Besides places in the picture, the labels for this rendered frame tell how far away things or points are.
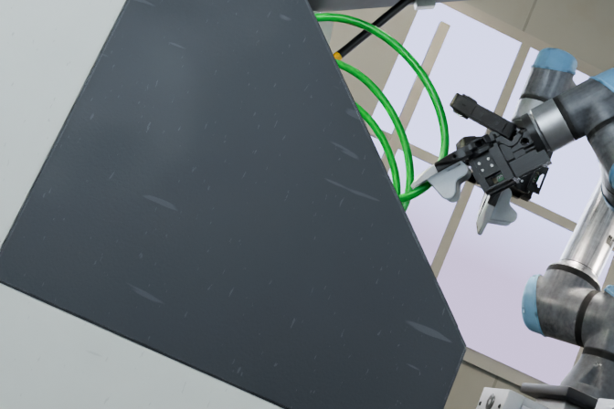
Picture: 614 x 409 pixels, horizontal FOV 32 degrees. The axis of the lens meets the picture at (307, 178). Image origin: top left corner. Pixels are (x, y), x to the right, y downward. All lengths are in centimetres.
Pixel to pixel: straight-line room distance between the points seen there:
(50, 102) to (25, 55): 7
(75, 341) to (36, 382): 7
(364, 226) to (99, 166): 34
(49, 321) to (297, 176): 36
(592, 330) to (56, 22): 120
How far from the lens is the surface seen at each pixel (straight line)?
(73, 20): 142
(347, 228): 134
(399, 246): 135
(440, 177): 166
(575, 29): 434
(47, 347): 134
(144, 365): 132
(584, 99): 165
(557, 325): 215
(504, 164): 164
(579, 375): 208
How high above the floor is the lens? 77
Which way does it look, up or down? 13 degrees up
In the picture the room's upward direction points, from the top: 24 degrees clockwise
